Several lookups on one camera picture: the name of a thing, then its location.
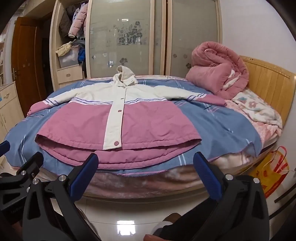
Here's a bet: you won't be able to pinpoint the floral pillow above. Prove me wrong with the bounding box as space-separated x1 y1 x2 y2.
225 88 283 130

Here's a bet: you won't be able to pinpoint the beige cabinet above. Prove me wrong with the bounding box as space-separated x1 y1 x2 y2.
0 81 25 143

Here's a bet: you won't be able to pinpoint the frosted flower-print sliding door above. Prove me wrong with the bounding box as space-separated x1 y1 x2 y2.
165 0 223 77
85 0 155 79

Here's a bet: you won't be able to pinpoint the dark hanging jacket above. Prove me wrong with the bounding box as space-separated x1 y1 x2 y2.
58 5 77 35

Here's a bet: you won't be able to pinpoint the pink and white hooded jacket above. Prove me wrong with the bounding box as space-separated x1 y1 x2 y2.
26 65 228 171

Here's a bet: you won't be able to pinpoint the person's right leg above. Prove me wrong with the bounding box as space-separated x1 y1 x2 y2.
143 213 185 241

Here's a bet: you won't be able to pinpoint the translucent storage box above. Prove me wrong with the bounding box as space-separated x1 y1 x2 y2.
59 49 80 68

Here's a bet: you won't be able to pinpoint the blue plaid bed sheet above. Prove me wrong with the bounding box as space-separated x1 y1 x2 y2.
3 77 263 178

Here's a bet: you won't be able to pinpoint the wooden bed headboard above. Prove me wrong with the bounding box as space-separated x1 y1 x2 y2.
238 55 296 130

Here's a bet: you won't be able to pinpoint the yellow and red plastic bag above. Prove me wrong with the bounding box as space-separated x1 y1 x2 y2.
248 146 289 198

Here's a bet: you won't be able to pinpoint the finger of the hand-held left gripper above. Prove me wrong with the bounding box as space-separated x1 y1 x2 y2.
0 140 11 158
13 152 45 193

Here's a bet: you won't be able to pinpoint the yellow crumpled cloth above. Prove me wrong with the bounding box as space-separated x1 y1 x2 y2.
56 41 73 57

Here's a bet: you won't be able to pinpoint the person's leg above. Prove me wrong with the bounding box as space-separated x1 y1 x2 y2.
143 213 185 241
76 207 97 241

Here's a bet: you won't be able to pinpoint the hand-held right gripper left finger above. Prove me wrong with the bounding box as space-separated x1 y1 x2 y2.
22 152 102 241

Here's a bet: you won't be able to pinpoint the beige wardrobe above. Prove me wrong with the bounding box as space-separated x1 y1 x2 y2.
50 0 223 92

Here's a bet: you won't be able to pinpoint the brown wooden door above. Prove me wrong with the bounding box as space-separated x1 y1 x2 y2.
11 17 50 117

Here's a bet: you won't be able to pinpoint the blue cloth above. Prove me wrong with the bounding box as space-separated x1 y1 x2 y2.
77 47 86 64

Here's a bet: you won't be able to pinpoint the person's left leg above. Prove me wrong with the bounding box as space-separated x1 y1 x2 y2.
76 207 97 241

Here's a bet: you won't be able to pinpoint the pink puffer jacket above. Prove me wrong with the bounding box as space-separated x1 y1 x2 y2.
68 3 88 39

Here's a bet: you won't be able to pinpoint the pink rolled quilt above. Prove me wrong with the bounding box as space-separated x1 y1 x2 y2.
185 41 250 100

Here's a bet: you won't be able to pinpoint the grey folded clothes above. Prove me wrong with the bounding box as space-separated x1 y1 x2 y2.
73 37 86 48

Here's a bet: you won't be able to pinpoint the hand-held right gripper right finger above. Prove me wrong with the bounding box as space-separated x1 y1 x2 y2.
193 152 270 241

